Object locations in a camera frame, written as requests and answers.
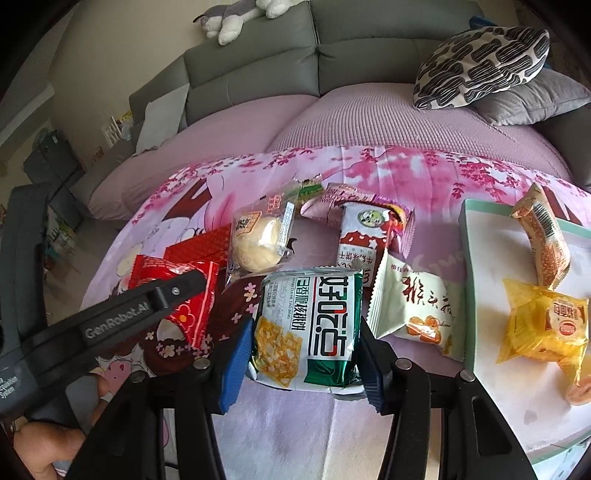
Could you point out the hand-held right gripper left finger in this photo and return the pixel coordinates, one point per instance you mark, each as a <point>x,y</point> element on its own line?
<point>235,364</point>

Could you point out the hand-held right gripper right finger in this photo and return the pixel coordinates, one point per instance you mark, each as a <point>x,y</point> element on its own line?
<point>374,378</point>

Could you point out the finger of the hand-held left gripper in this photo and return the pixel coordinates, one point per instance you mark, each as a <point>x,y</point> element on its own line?
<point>184,284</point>

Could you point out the small red snack packet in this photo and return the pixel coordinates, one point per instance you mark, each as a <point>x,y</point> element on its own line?
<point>152,270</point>

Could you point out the long red patterned packet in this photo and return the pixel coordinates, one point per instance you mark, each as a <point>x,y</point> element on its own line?
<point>198,244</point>

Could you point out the green white snack packet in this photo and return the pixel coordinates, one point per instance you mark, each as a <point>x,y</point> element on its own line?
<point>300,323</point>

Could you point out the bun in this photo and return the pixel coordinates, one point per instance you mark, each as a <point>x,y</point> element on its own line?
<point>258,240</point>

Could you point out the white cookie print packet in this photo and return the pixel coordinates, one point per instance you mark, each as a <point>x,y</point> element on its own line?
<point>415,300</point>

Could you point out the teal-edged shallow cardboard box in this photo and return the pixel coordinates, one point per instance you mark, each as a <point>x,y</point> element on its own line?
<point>498,392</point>

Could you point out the yellow snack packet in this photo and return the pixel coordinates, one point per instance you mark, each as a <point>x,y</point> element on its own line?
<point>531,327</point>

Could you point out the round jelly cup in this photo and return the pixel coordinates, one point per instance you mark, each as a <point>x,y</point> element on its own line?
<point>579,392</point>

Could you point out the cream orange snack packet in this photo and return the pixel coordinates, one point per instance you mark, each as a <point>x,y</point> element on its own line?
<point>545,240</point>

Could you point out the person's left hand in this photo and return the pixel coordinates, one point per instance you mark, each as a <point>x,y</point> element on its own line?
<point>46,445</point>

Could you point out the white brown snack packet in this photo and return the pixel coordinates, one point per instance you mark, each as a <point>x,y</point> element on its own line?
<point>360,240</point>

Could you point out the purple cake roll packet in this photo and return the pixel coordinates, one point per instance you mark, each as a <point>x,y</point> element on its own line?
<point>318,210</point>

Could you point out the green cookie pack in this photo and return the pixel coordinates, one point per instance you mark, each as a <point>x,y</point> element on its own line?
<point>309,189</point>

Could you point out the pink wrapped snack packet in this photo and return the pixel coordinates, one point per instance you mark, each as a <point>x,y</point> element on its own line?
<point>400,218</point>

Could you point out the white cushion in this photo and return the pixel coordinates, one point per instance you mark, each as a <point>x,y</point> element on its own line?
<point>161,120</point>

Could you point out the small white rack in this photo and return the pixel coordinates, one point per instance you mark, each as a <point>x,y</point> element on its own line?
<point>115,131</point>

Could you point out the dark grey cabinet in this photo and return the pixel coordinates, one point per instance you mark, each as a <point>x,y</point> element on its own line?
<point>55,161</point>

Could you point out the printed blanket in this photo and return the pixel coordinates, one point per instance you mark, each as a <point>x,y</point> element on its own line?
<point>415,166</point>

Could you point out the grey sofa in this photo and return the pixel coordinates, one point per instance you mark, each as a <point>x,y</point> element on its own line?
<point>258,60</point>

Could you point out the pink knit blanket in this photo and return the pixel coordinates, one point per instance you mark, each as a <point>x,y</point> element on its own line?
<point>369,120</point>

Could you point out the grey white plush dog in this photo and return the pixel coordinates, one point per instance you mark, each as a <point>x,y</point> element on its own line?
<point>231,23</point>

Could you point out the grey pillow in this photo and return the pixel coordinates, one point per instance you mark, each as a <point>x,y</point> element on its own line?
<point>540,101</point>

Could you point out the black white patterned pillow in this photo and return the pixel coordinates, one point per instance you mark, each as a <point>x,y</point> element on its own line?
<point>480,64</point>

